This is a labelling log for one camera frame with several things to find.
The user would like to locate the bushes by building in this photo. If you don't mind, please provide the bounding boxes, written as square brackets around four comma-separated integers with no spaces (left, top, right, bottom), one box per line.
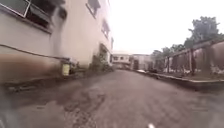
[88,53,114,73]

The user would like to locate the distant pale building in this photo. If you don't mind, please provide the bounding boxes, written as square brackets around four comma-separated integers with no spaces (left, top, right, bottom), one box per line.
[111,53,154,71]

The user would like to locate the yellow bin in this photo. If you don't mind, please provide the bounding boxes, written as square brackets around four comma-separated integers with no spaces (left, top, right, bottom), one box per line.
[61,63,71,77]

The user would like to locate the large pale building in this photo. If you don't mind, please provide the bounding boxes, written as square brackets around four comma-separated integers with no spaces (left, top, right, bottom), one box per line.
[0,0,115,84]

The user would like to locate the concrete kerb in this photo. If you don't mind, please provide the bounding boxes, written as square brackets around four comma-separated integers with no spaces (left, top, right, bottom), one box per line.
[135,69,224,92]

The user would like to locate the weathered wall with posts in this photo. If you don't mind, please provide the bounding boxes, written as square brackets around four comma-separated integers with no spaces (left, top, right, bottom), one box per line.
[163,38,224,76]

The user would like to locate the trees behind wall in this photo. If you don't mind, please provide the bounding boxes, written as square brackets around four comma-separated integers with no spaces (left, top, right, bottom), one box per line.
[151,15,224,61]

